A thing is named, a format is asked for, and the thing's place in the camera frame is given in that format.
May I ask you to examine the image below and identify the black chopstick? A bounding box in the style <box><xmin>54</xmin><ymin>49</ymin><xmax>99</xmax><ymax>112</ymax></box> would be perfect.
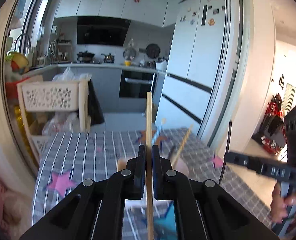
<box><xmin>218</xmin><ymin>120</ymin><xmax>232</xmax><ymax>185</ymax></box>

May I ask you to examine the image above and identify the light wooden chopstick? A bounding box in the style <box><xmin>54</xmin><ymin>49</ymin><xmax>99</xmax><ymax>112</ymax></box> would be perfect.
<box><xmin>146</xmin><ymin>92</ymin><xmax>154</xmax><ymax>240</ymax></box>

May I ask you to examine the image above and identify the person's right hand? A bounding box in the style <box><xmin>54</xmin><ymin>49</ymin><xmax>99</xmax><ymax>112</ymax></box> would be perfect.
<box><xmin>269</xmin><ymin>183</ymin><xmax>296</xmax><ymax>223</ymax></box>

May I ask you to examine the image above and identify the beige plastic utensil holder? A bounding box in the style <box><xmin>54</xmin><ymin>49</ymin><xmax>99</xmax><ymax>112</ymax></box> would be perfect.
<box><xmin>117</xmin><ymin>158</ymin><xmax>189</xmax><ymax>205</ymax></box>

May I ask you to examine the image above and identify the yellow patterned chopstick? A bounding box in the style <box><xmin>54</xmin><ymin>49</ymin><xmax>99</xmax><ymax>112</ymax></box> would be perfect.
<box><xmin>171</xmin><ymin>125</ymin><xmax>193</xmax><ymax>167</ymax></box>

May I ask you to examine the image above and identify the blue patterned chopstick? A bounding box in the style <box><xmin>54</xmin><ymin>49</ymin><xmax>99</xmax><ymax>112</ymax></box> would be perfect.
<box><xmin>152</xmin><ymin>118</ymin><xmax>166</xmax><ymax>145</ymax></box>

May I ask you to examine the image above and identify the black hanging bag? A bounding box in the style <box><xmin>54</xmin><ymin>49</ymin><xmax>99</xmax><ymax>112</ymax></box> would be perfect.
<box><xmin>87</xmin><ymin>80</ymin><xmax>105</xmax><ymax>126</ymax></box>

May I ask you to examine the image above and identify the white refrigerator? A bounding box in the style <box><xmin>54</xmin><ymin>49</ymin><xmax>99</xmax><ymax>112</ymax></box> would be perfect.
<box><xmin>155</xmin><ymin>0</ymin><xmax>226</xmax><ymax>134</ymax></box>

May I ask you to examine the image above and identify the beige perforated storage rack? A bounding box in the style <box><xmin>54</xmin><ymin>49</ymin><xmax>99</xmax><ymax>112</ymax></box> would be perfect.
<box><xmin>17</xmin><ymin>75</ymin><xmax>91</xmax><ymax>160</ymax></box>

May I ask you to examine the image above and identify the black built-in oven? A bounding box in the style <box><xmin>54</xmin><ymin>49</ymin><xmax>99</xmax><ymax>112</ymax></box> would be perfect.
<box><xmin>119</xmin><ymin>70</ymin><xmax>156</xmax><ymax>99</ymax></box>

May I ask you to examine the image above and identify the black range hood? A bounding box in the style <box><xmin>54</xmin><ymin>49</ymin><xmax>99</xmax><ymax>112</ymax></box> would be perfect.
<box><xmin>76</xmin><ymin>16</ymin><xmax>131</xmax><ymax>47</ymax></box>

